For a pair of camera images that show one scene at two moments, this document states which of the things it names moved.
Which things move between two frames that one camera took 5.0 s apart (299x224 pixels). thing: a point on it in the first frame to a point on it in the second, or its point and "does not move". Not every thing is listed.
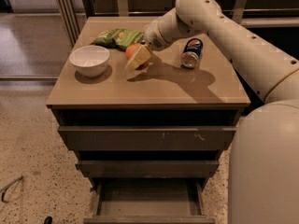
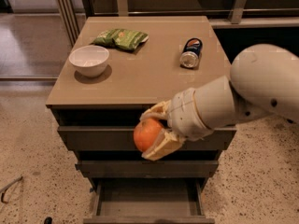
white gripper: x=153 y=36 to x=183 y=113
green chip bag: x=120 y=37 does not move
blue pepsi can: x=192 y=52 does not move
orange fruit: x=131 y=49 to x=145 y=133
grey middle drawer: x=147 y=168 does not move
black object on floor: x=49 y=220 does not move
